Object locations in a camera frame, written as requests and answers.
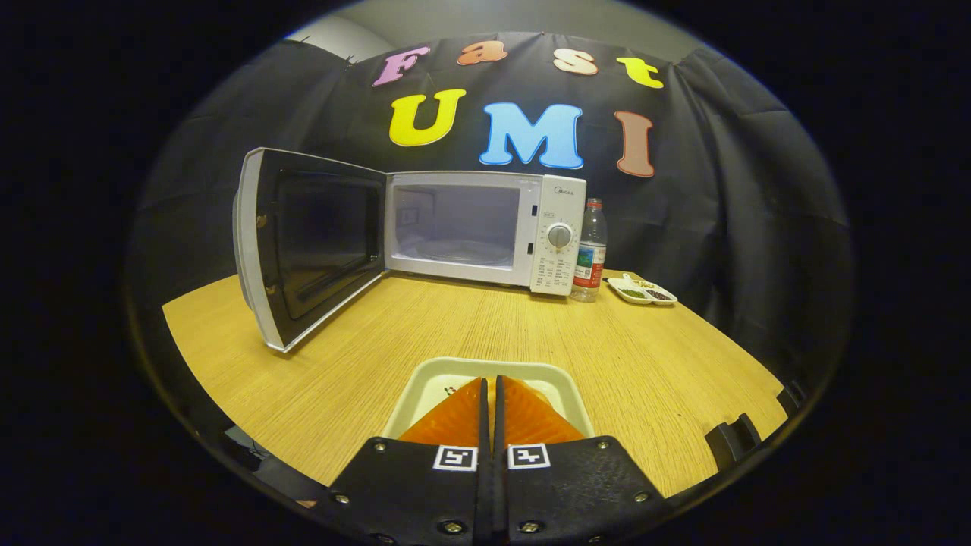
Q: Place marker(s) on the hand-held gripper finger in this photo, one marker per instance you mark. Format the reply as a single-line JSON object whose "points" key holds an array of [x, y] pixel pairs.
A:
{"points": [[500, 470], [483, 470]]}

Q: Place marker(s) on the white rectangular food tray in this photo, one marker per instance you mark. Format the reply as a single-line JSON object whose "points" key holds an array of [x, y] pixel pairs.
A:
{"points": [[425, 387]]}

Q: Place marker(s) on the white microwave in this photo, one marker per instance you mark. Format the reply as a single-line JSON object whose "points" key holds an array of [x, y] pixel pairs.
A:
{"points": [[557, 205]]}

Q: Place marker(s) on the white divided dish with beans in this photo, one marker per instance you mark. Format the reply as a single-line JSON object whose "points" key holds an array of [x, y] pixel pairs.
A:
{"points": [[645, 292]]}

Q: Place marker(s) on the clear plastic water bottle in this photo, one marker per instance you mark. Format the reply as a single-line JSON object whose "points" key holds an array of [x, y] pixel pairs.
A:
{"points": [[590, 258]]}

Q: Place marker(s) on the black table clamp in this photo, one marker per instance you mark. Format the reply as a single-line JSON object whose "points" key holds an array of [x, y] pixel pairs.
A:
{"points": [[732, 444], [791, 398]]}

